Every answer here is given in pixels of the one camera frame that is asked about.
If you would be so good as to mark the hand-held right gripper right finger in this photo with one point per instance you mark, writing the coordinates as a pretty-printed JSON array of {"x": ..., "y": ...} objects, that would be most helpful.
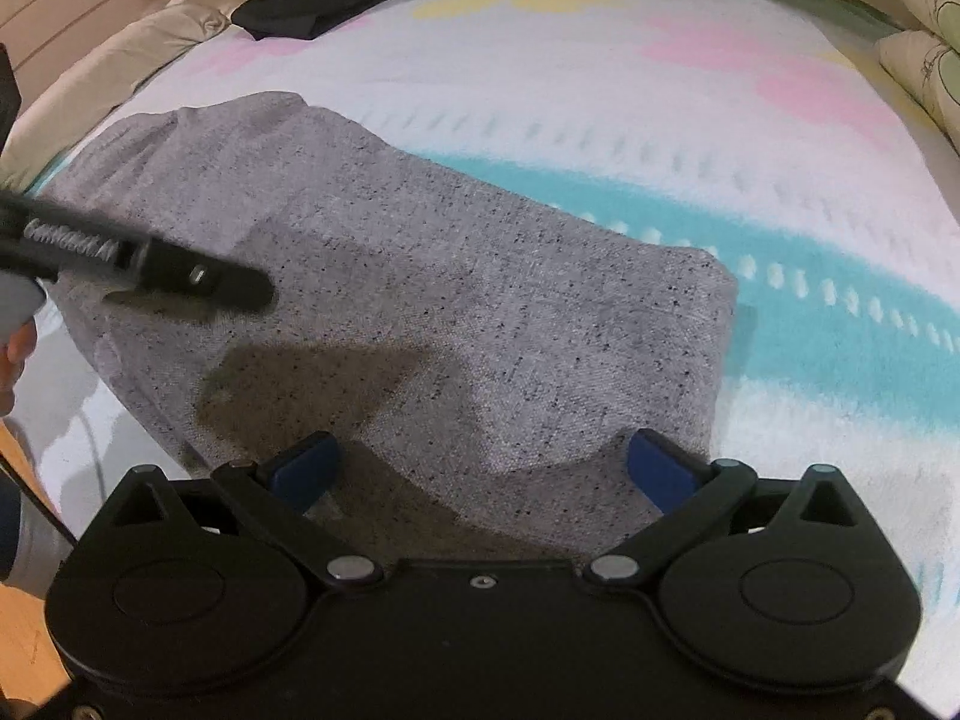
[{"x": 660, "y": 469}]

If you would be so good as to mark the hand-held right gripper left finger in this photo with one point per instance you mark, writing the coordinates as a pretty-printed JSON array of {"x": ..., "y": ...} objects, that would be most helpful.
[{"x": 304, "y": 472}]

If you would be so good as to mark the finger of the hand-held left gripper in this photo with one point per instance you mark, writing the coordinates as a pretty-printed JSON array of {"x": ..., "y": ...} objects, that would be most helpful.
[{"x": 202, "y": 277}]

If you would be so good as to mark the grey speckled pants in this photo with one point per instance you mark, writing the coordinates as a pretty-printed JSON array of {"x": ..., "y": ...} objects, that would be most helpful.
[{"x": 465, "y": 300}]

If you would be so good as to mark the person's left hand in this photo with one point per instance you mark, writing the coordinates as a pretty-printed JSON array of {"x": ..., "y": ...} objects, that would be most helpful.
[{"x": 15, "y": 371}]

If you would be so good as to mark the beige duvet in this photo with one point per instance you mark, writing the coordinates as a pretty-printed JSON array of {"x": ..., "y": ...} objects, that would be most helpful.
[{"x": 112, "y": 67}]

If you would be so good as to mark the black folded garment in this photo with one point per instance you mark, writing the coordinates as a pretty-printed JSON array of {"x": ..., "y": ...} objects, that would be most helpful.
[{"x": 315, "y": 4}]

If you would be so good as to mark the floral printed blanket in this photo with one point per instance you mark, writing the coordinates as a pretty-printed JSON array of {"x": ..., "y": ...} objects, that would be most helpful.
[{"x": 675, "y": 165}]

